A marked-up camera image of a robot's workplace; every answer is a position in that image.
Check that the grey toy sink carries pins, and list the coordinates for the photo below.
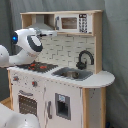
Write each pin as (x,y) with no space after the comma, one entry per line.
(73,74)

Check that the red stove knob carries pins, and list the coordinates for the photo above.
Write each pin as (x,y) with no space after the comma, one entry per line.
(34,83)
(15,78)

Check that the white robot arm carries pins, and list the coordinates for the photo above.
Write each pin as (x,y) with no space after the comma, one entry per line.
(30,41)

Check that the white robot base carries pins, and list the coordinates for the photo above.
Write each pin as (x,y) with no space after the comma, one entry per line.
(11,119)

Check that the toy microwave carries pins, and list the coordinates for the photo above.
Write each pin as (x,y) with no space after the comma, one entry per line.
(74,23)

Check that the white oven door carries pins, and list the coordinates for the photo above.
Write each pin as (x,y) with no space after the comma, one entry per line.
(27,101)

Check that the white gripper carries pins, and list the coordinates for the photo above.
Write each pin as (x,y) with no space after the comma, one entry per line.
(43,32)

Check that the white cabinet door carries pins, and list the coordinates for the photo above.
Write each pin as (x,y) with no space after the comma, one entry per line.
(63,106)

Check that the wooden toy kitchen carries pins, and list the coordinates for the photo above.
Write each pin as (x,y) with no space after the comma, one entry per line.
(74,50)

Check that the black toy stovetop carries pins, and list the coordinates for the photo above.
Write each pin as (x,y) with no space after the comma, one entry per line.
(38,67)

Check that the left red stove knob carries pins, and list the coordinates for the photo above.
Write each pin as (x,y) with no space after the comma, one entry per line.
(15,78)

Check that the right red stove knob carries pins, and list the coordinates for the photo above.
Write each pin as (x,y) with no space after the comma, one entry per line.
(34,83)

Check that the grey range hood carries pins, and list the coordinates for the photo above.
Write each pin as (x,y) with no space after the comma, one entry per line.
(43,21)

